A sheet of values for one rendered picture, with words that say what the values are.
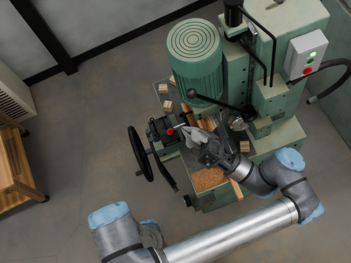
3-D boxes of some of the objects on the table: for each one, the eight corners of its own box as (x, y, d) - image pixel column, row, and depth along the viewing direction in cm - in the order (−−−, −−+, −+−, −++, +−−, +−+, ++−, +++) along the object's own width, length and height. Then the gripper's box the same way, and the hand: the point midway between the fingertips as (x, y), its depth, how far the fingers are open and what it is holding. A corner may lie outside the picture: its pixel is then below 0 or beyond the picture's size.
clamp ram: (171, 125, 170) (168, 117, 162) (186, 119, 170) (184, 110, 162) (178, 142, 166) (175, 134, 158) (193, 135, 167) (191, 128, 158)
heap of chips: (189, 174, 160) (188, 171, 157) (219, 162, 161) (219, 159, 157) (197, 192, 157) (196, 190, 153) (227, 180, 157) (227, 178, 154)
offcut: (171, 112, 173) (170, 108, 169) (164, 110, 174) (162, 106, 170) (173, 105, 175) (172, 101, 170) (166, 104, 175) (164, 99, 171)
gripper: (238, 167, 119) (185, 131, 115) (222, 180, 125) (170, 147, 121) (241, 150, 125) (190, 115, 121) (225, 163, 131) (176, 131, 127)
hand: (185, 128), depth 123 cm, fingers closed
